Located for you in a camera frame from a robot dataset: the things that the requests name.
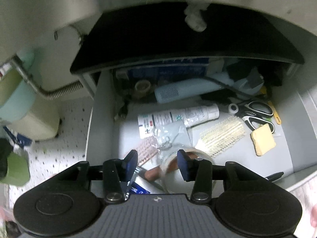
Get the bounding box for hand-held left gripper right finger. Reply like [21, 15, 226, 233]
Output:
[177, 149, 261, 203]

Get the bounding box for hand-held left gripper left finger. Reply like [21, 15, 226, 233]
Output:
[57, 150, 138, 203]

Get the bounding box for clear glass jar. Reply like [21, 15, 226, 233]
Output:
[158, 148, 219, 194]

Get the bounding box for grey drawer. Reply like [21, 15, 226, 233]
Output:
[85, 57, 317, 195]

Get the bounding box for small blue packet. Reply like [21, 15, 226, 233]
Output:
[131, 180, 150, 195]

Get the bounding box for clear plastic bag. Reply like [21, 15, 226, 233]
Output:
[148, 122, 194, 152]

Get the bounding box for cream hairbrush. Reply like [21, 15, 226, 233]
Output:
[195, 115, 247, 157]

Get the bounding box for white squeeze tube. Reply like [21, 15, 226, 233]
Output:
[184, 104, 220, 127]

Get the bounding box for light blue electric device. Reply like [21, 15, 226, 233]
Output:
[154, 78, 234, 104]

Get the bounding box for brown tape roll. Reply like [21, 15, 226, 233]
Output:
[134, 80, 151, 95]

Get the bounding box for yellow sponge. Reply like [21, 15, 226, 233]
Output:
[250, 123, 277, 156]

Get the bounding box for black pen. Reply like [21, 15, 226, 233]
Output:
[264, 171, 284, 182]

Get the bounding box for blue flat box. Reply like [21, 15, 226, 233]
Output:
[127, 59, 211, 80]

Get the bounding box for yellow nail file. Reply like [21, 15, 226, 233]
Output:
[267, 101, 282, 125]

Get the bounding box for green object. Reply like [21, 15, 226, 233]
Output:
[0, 139, 31, 187]

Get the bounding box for teal plastic basin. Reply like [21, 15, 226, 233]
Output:
[0, 50, 35, 124]

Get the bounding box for black handled scissors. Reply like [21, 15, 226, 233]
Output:
[228, 101, 275, 132]

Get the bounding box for black cable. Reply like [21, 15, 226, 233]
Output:
[198, 76, 263, 98]

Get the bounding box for corrugated metal hose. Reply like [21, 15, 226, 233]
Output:
[12, 55, 84, 100]

